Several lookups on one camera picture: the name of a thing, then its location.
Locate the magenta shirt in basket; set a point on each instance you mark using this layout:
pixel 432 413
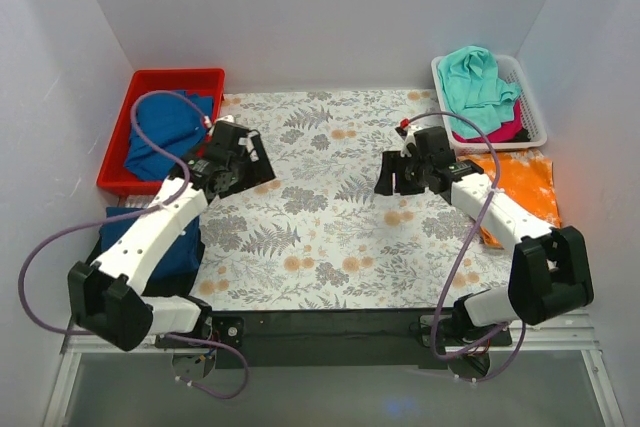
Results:
pixel 508 130

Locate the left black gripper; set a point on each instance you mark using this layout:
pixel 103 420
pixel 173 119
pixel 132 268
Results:
pixel 248 162

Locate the black folded shirt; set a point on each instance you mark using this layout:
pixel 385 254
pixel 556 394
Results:
pixel 176 273

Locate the blue shirt in red bin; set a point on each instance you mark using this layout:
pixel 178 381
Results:
pixel 171 124

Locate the floral table mat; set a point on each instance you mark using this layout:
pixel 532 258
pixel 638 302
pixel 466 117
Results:
pixel 317 236

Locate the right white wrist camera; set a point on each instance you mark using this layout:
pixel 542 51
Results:
pixel 406 131

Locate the dark blue t shirt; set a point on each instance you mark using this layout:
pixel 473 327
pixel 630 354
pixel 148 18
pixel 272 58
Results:
pixel 185 247

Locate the teal t shirt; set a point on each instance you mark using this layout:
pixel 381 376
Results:
pixel 471 87

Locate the white plastic basket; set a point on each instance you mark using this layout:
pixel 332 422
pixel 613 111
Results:
pixel 510 71

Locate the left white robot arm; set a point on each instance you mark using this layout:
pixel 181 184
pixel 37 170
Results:
pixel 107 296

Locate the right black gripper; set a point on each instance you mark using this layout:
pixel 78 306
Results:
pixel 400 175

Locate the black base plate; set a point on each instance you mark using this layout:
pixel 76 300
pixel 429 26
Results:
pixel 316 338

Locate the aluminium mounting rail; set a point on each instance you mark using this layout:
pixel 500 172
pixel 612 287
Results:
pixel 550 375

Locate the red plastic bin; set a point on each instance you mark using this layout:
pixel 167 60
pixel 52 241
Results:
pixel 113 177

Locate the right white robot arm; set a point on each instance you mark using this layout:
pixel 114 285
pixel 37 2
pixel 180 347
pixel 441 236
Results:
pixel 550 273

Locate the orange tie-dye folded shirt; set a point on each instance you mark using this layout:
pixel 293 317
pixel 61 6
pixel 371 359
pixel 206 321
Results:
pixel 527 177

